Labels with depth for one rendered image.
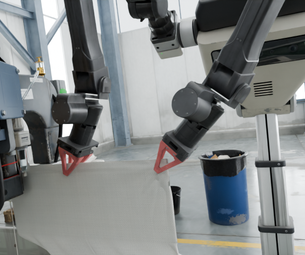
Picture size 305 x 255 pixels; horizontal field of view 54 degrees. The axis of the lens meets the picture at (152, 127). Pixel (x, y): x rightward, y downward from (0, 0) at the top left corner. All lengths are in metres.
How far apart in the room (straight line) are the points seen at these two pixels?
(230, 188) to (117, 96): 7.06
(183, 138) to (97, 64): 0.27
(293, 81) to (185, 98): 0.59
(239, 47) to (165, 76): 8.55
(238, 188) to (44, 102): 2.26
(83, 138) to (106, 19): 9.22
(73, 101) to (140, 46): 8.86
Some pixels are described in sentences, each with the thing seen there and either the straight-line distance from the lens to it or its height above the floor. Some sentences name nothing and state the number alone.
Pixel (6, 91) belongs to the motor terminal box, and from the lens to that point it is 0.53.
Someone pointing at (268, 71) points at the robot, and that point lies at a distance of 1.05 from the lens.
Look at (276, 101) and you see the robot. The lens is 1.14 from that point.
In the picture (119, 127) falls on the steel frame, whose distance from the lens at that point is 9.52.
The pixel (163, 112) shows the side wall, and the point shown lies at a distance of 9.16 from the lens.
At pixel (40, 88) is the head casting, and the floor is 1.30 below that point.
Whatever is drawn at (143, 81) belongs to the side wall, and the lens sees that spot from 9.37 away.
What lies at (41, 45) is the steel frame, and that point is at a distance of 6.82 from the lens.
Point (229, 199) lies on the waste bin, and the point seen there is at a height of 0.26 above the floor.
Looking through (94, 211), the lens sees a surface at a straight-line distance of 0.80.
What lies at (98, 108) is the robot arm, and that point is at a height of 1.22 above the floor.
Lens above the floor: 1.21
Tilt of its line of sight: 4 degrees down
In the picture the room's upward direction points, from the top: 7 degrees counter-clockwise
